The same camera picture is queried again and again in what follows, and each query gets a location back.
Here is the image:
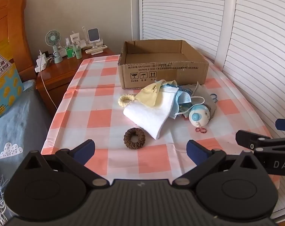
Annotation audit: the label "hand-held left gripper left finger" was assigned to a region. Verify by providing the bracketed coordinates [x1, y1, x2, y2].
[23, 139, 109, 187]

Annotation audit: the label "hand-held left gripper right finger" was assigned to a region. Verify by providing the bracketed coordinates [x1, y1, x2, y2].
[172, 139, 263, 187]

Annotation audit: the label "blue white plush toy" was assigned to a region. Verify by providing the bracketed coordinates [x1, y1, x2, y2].
[188, 105, 210, 128]

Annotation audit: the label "brown scrunchie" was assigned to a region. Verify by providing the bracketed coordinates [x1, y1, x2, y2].
[123, 128, 145, 149]

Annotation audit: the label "blue face mask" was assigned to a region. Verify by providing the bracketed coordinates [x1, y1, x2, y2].
[169, 92, 193, 120]

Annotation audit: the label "grey fabric pouch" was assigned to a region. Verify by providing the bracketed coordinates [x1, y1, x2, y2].
[182, 82, 217, 120]

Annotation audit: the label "white towel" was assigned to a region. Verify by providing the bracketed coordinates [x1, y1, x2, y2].
[123, 88, 179, 140]

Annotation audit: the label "brown cardboard box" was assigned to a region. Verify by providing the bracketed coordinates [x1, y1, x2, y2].
[117, 40, 209, 90]

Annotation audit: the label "pink checked tablecloth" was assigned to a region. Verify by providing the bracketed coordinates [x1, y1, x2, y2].
[41, 54, 281, 190]

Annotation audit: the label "cream scrunchie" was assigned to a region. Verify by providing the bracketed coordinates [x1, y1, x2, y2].
[118, 94, 135, 108]

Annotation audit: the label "blue bed sheet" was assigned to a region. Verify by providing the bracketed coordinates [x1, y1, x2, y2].
[0, 79, 54, 189]

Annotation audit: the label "pale yellow cleaning cloth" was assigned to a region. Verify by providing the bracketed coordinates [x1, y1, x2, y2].
[135, 81, 166, 107]

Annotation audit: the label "white louvered closet door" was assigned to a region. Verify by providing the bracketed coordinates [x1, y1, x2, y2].
[214, 0, 285, 219]
[138, 0, 229, 60]

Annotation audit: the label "wooden nightstand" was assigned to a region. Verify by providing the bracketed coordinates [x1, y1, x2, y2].
[35, 47, 117, 116]

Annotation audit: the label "white charger block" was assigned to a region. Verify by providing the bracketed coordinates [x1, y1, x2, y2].
[34, 54, 51, 72]

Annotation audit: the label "clear bottle with green label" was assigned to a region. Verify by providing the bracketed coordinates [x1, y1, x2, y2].
[65, 39, 74, 59]

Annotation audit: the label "white remote controls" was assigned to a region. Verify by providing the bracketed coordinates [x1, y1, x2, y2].
[85, 45, 108, 55]

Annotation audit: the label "yellow blue printed box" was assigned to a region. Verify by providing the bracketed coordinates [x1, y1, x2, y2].
[0, 44, 25, 119]

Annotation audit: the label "white card holder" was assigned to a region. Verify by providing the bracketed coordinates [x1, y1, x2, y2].
[70, 30, 87, 48]

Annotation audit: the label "green desk fan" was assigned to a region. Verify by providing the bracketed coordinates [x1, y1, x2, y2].
[45, 30, 63, 64]

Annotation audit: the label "wooden bed headboard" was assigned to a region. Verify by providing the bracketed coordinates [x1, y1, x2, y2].
[0, 0, 37, 83]

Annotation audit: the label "white cable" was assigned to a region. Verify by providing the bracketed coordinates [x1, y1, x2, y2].
[38, 49, 57, 110]

